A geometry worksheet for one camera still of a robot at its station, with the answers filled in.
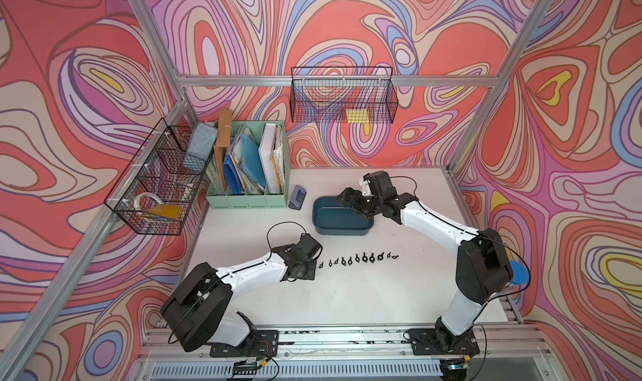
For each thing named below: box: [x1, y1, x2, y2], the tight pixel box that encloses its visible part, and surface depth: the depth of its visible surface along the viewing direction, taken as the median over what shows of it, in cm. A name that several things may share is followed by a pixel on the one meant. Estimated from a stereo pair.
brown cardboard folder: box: [213, 107, 233, 194], surface depth 90 cm
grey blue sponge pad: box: [182, 121, 219, 172], surface depth 82 cm
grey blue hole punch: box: [288, 184, 307, 211], surface depth 107 cm
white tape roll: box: [133, 192, 164, 213], surface depth 69 cm
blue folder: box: [222, 132, 267, 195], surface depth 96 cm
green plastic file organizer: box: [205, 120, 291, 209], surface depth 100 cm
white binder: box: [258, 123, 286, 195], surface depth 95 cm
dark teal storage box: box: [312, 196, 375, 236], surface depth 98 cm
